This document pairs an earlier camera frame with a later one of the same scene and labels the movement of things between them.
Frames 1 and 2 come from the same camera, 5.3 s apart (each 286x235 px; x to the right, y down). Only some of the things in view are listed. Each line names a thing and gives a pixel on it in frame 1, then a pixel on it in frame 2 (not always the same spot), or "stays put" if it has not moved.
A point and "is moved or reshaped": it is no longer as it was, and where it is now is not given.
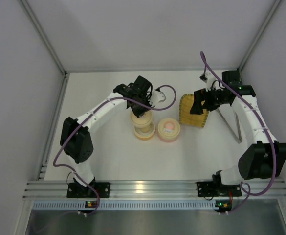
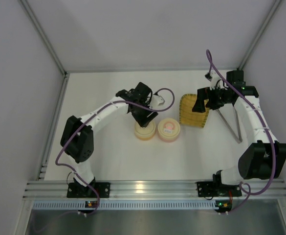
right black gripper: [207, 100] stays put
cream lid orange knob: [143, 121] is moved or reshaped
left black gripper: [138, 107] -> [143, 116]
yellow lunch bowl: [144, 133] stays put
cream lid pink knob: [168, 128] stays put
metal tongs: [238, 141] stays put
